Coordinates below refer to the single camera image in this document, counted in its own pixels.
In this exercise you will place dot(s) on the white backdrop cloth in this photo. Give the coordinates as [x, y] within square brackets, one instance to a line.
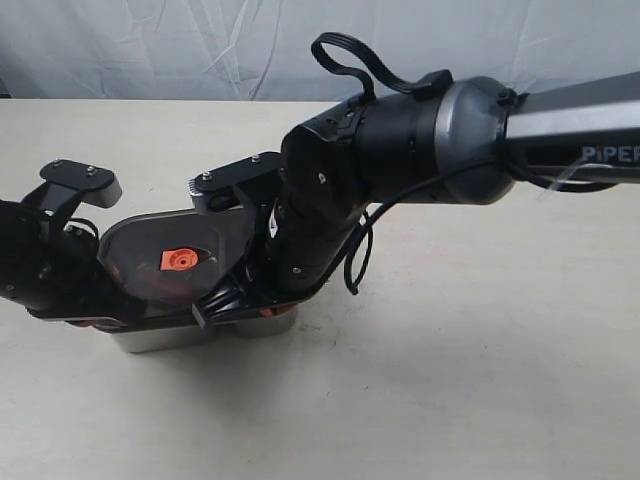
[260, 50]

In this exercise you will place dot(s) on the dark lid with orange seal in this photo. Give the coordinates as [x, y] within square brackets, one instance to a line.
[201, 246]

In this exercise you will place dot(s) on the steel two-compartment lunch box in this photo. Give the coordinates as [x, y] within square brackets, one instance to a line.
[181, 336]

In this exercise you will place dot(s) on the red sausage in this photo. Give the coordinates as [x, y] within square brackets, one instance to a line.
[153, 282]

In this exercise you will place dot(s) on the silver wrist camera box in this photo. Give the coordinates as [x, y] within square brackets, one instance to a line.
[252, 182]
[67, 184]

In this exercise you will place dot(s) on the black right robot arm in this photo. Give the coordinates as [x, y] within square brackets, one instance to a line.
[315, 201]

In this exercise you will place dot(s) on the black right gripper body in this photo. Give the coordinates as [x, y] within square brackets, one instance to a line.
[288, 259]

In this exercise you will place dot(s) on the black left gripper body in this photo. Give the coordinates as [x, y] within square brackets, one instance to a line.
[65, 281]

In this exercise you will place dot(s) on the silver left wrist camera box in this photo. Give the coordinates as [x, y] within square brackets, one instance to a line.
[67, 184]

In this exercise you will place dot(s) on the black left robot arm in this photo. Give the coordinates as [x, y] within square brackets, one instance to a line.
[22, 229]

